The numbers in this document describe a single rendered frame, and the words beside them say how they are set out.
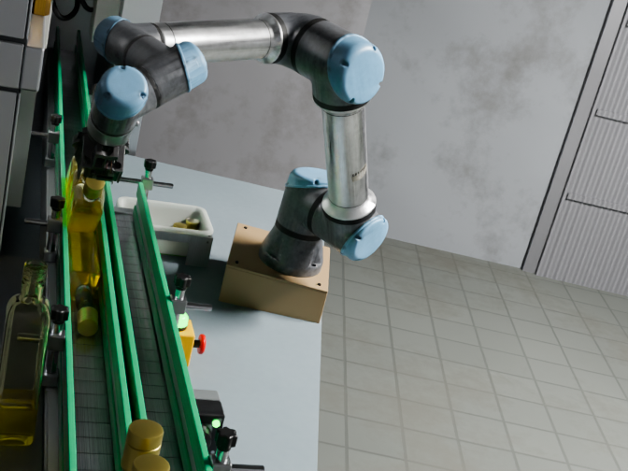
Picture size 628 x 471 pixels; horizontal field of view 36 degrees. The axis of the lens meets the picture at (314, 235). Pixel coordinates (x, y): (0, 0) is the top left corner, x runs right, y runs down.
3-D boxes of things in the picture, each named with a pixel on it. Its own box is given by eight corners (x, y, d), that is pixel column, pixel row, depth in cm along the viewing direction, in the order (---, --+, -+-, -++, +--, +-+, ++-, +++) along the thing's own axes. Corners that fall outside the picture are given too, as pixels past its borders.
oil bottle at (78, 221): (64, 216, 198) (77, 178, 179) (92, 220, 200) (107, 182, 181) (62, 242, 197) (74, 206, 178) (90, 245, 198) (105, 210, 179)
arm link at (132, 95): (164, 92, 148) (117, 117, 145) (150, 122, 158) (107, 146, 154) (134, 51, 149) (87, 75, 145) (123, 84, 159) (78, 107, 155)
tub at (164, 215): (111, 226, 243) (117, 194, 240) (198, 237, 250) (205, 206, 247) (115, 255, 227) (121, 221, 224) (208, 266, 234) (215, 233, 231)
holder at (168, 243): (89, 226, 241) (94, 197, 238) (197, 239, 250) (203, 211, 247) (92, 254, 226) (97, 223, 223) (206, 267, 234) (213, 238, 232)
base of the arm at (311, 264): (318, 252, 234) (330, 217, 230) (323, 282, 220) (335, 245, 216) (257, 239, 231) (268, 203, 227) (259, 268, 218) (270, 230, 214)
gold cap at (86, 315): (73, 319, 167) (73, 331, 163) (83, 303, 166) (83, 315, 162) (91, 327, 168) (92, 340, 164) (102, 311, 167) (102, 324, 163)
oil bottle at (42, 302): (-10, 421, 135) (13, 252, 126) (32, 423, 137) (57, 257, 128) (-11, 446, 130) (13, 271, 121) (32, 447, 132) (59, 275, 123)
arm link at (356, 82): (347, 218, 223) (334, 7, 186) (393, 249, 214) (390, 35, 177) (308, 244, 217) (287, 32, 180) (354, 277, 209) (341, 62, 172)
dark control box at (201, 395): (164, 428, 167) (172, 386, 164) (208, 431, 169) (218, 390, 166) (168, 456, 160) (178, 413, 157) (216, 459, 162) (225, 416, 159)
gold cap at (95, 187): (83, 179, 177) (86, 171, 173) (103, 182, 178) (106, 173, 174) (81, 197, 176) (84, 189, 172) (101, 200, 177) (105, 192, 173)
